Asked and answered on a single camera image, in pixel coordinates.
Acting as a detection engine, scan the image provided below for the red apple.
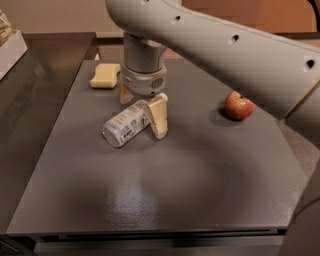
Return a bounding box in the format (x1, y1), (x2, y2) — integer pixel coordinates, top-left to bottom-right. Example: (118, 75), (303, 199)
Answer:
(224, 91), (256, 121)

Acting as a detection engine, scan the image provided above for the item on white box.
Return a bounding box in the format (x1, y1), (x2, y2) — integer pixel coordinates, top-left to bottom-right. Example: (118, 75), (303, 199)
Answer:
(0, 10), (12, 47)

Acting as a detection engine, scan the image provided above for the black cable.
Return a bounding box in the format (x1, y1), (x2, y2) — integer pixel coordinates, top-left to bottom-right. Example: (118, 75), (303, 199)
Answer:
(307, 0), (320, 33)

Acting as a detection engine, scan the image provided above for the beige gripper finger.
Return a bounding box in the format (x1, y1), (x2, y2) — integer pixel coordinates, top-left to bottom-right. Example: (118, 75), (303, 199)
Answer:
(147, 96), (168, 139)
(119, 82), (134, 105)

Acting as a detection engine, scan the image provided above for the yellow sponge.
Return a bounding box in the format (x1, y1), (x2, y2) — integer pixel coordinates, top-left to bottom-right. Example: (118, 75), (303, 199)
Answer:
(90, 63), (120, 89)

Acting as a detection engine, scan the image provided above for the white box at left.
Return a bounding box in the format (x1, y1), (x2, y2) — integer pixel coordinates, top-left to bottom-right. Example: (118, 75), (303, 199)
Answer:
(0, 30), (28, 80)

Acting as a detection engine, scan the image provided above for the dark side table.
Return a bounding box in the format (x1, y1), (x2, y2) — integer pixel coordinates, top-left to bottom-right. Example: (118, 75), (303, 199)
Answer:
(0, 32), (99, 236)

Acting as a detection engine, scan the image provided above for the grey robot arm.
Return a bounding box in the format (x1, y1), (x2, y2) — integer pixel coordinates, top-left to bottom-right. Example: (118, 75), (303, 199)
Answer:
(104, 0), (320, 147)

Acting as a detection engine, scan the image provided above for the blue labelled plastic bottle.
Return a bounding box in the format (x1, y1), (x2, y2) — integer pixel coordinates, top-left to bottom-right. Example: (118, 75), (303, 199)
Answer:
(102, 92), (169, 149)

